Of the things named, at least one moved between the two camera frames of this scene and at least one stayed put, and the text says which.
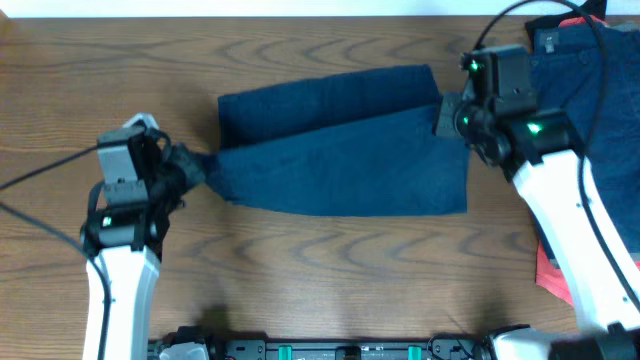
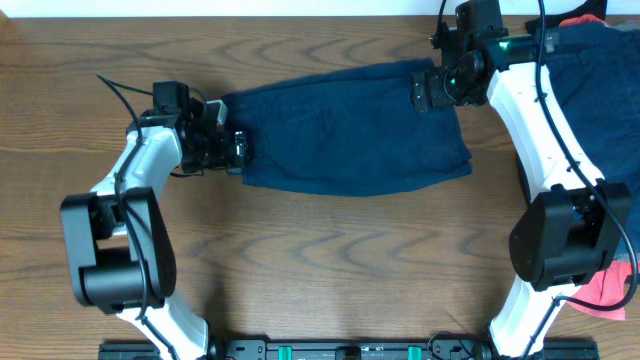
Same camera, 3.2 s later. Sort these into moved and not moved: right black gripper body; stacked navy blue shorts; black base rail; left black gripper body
Moved: left black gripper body; right black gripper body
Not moved: black base rail; stacked navy blue shorts
